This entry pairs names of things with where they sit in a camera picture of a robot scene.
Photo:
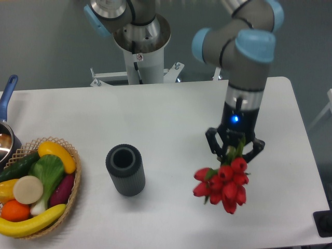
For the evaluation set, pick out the yellow banana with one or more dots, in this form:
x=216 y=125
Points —
x=32 y=225

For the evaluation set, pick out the orange fruit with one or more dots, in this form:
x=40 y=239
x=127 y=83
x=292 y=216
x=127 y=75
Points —
x=15 y=211

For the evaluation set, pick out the dark grey ribbed vase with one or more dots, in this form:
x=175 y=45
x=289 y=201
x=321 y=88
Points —
x=124 y=164

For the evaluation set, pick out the dark green cucumber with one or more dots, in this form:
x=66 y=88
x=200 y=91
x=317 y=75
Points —
x=19 y=168

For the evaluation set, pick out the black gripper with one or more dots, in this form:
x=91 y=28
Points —
x=235 y=125

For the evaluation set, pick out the red tulip bouquet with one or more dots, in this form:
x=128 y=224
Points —
x=224 y=185

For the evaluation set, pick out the black device at table edge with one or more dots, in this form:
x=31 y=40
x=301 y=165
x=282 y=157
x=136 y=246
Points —
x=322 y=221

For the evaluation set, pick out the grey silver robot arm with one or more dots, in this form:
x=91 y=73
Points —
x=244 y=47

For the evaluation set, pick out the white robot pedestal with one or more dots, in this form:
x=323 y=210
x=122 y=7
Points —
x=143 y=52

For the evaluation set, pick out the purple sweet potato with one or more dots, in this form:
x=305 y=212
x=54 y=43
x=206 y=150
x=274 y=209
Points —
x=63 y=191

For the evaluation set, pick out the green bok choy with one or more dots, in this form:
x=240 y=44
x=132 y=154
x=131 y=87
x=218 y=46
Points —
x=49 y=169

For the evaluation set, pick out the woven wicker basket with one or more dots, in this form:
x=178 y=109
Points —
x=31 y=147

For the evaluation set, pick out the blue handled saucepan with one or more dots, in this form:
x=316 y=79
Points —
x=9 y=142

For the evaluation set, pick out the white metal frame at right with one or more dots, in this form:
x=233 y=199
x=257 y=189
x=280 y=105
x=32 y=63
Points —
x=323 y=115

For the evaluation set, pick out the beige round disc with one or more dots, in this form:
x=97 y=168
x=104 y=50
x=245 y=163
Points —
x=28 y=190

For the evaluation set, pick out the yellow bell pepper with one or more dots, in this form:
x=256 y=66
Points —
x=6 y=190

